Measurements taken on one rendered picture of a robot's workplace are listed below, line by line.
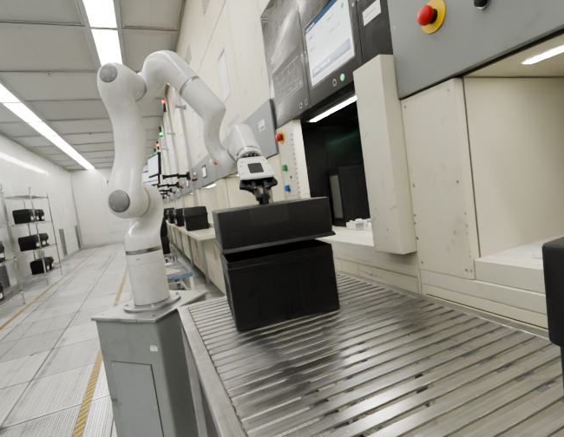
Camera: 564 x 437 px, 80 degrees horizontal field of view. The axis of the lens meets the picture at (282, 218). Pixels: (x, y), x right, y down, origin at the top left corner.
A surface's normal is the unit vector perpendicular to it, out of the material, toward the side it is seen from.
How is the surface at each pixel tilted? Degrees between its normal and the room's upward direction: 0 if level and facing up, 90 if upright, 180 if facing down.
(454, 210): 90
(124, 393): 90
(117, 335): 90
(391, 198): 90
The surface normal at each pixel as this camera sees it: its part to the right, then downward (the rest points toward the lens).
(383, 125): -0.92, 0.15
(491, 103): 0.38, 0.02
